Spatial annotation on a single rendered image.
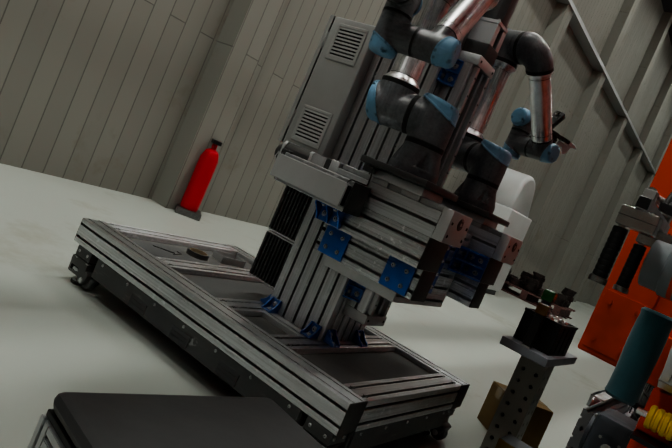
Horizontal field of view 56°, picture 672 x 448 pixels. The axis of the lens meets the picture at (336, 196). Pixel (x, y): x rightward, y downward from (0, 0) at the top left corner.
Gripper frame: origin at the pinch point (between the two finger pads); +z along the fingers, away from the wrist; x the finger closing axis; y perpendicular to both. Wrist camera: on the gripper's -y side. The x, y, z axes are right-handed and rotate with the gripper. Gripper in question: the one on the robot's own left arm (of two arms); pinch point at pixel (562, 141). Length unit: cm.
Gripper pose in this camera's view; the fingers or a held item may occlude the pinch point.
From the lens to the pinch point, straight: 284.2
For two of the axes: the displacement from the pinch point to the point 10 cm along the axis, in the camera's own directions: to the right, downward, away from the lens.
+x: 5.4, 4.0, -7.4
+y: -4.8, 8.7, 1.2
